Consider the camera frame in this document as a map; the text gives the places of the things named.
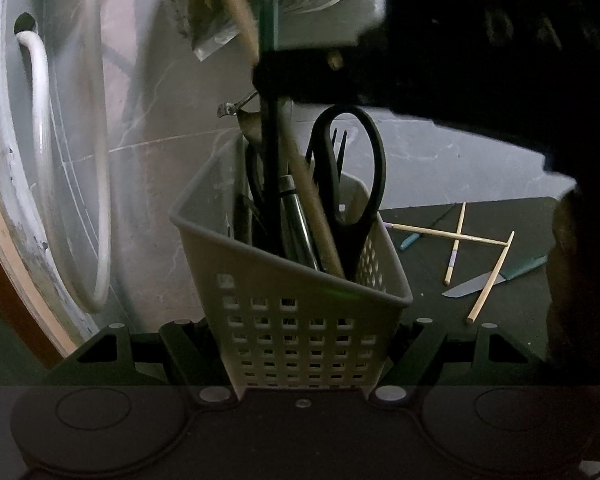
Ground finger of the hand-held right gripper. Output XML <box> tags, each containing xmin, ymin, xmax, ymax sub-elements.
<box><xmin>252</xmin><ymin>45</ymin><xmax>366</xmax><ymax>106</ymax></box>

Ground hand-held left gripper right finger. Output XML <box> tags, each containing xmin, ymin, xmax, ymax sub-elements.
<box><xmin>367</xmin><ymin>317</ymin><xmax>528</xmax><ymax>406</ymax></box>

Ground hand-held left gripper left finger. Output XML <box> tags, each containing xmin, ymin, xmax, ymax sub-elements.
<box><xmin>75</xmin><ymin>317</ymin><xmax>233</xmax><ymax>406</ymax></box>

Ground green handled knife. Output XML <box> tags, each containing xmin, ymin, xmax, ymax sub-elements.
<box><xmin>441</xmin><ymin>255</ymin><xmax>549</xmax><ymax>298</ymax></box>

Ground black fork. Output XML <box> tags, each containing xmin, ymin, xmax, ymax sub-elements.
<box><xmin>307</xmin><ymin>128</ymin><xmax>348</xmax><ymax>181</ymax></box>

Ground white perforated utensil basket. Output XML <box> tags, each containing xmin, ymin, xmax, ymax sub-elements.
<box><xmin>170</xmin><ymin>135</ymin><xmax>413</xmax><ymax>391</ymax></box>

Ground wooden chopstick with purple band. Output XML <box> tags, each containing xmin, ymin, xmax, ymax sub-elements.
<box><xmin>444</xmin><ymin>202</ymin><xmax>467</xmax><ymax>286</ymax></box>

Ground dark handled scissors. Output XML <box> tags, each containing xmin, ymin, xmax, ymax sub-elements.
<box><xmin>245</xmin><ymin>104</ymin><xmax>387</xmax><ymax>281</ymax></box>

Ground metal peeler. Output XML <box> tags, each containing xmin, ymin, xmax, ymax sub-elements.
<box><xmin>217</xmin><ymin>89</ymin><xmax>323</xmax><ymax>272</ymax></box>

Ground person's right hand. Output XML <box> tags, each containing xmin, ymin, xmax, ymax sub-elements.
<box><xmin>545</xmin><ymin>180</ymin><xmax>600</xmax><ymax>366</ymax></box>

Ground dark green box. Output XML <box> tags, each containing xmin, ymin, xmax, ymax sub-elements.
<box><xmin>0</xmin><ymin>285</ymin><xmax>51</xmax><ymax>386</ymax></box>

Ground wooden door frame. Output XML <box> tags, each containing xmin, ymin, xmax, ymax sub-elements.
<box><xmin>0</xmin><ymin>0</ymin><xmax>98</xmax><ymax>368</ymax></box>

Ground white hose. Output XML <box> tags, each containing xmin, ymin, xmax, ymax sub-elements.
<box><xmin>15</xmin><ymin>0</ymin><xmax>113</xmax><ymax>313</ymax></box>

